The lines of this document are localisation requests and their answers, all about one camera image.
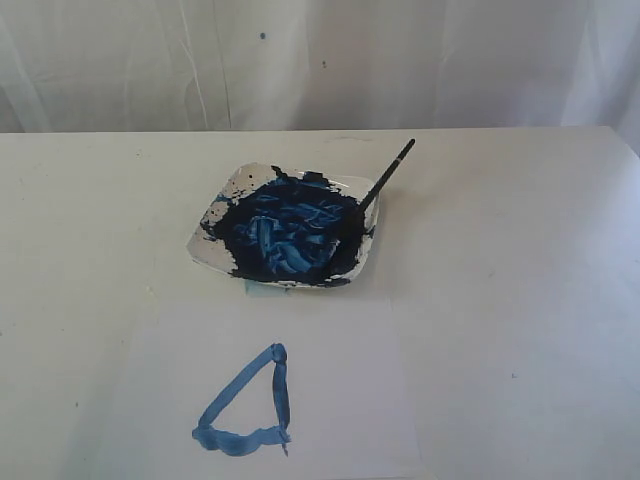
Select black paintbrush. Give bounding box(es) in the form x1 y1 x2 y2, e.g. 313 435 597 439
327 138 417 276

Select white plate with blue paint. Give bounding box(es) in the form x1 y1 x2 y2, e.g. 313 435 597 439
187 163 379 288

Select white paper sheet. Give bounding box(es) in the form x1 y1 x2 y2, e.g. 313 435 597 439
97 288 511 480

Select white backdrop curtain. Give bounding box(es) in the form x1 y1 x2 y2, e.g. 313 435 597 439
1 1 639 134

